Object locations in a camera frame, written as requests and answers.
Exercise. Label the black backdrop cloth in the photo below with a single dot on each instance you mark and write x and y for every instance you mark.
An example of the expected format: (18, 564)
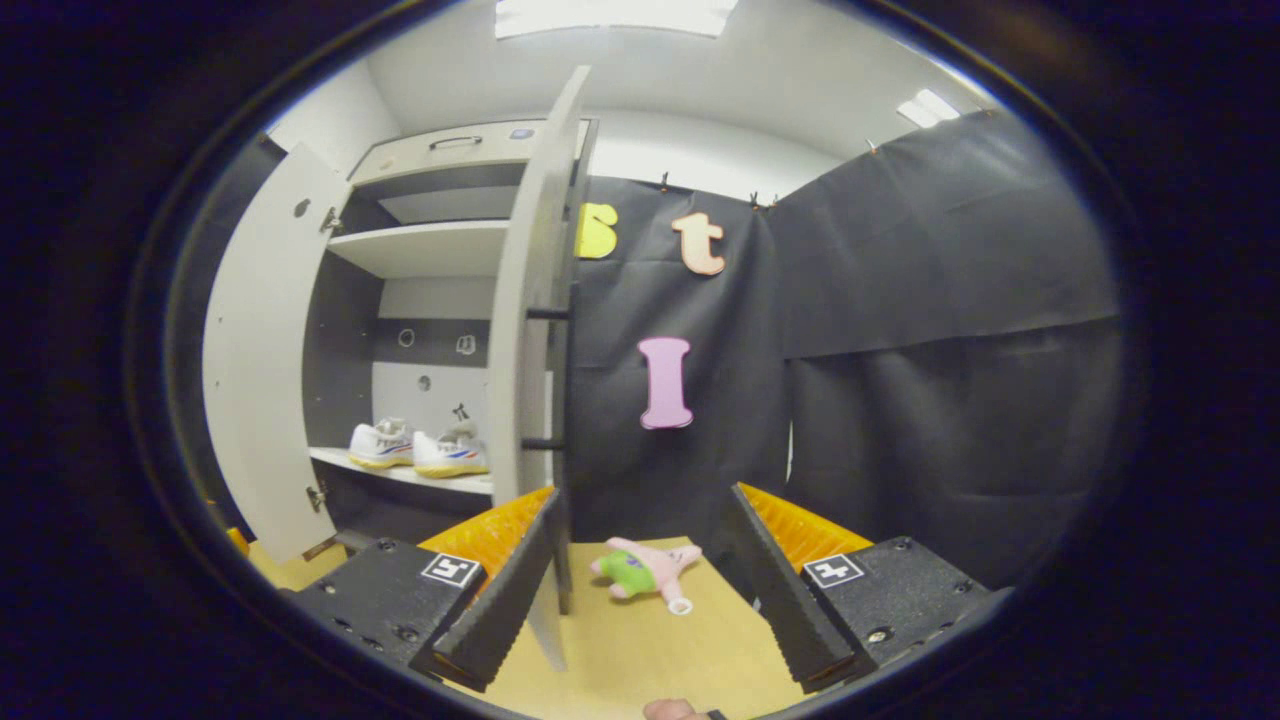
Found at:
(900, 400)

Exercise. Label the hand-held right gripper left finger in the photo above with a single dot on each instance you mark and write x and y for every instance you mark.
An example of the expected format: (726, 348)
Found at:
(500, 605)

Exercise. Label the pink star plush toy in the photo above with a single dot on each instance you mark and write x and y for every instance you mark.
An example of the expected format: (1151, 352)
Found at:
(645, 570)

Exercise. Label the grey shoe cabinet door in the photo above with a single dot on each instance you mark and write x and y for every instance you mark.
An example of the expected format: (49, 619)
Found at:
(520, 350)
(260, 350)

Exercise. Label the white shoe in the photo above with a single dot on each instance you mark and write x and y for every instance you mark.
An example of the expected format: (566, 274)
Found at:
(380, 445)
(450, 455)

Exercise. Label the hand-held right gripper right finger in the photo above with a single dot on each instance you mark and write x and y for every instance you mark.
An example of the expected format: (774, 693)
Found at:
(785, 600)

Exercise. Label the grey cabinet shelf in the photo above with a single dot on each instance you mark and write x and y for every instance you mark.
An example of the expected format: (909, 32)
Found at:
(420, 478)
(430, 248)

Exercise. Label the grey shoe cabinet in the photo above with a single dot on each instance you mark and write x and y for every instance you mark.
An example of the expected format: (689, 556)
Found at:
(340, 330)

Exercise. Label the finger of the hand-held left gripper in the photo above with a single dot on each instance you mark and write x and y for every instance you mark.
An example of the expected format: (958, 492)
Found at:
(238, 542)

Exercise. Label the large ceiling light panel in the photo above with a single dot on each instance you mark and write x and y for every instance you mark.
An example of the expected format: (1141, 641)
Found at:
(615, 15)

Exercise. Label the small ceiling light panel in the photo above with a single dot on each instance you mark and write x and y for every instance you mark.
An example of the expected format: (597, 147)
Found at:
(928, 107)

